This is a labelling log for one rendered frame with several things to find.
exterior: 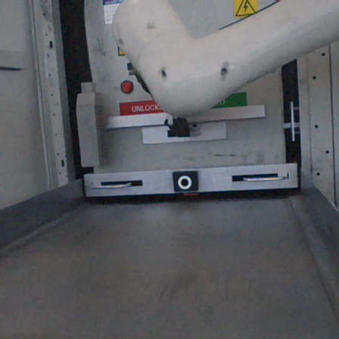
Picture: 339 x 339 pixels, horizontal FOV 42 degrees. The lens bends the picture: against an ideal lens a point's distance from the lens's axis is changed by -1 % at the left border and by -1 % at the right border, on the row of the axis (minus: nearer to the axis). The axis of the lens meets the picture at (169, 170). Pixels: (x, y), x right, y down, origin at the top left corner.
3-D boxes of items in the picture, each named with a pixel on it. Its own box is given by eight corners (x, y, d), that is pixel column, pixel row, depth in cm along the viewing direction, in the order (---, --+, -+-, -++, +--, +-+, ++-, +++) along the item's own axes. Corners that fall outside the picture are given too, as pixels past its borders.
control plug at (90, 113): (100, 166, 104) (93, 91, 101) (80, 167, 104) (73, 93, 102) (110, 163, 111) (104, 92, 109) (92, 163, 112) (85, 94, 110)
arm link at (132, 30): (151, -34, 69) (91, 0, 69) (191, 13, 64) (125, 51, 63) (169, 25, 82) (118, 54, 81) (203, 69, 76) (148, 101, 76)
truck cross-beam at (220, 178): (297, 188, 105) (297, 163, 105) (85, 197, 116) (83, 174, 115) (296, 184, 110) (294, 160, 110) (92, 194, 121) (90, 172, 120)
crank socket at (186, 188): (197, 191, 107) (196, 171, 107) (173, 192, 108) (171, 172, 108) (198, 189, 110) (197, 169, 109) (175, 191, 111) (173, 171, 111)
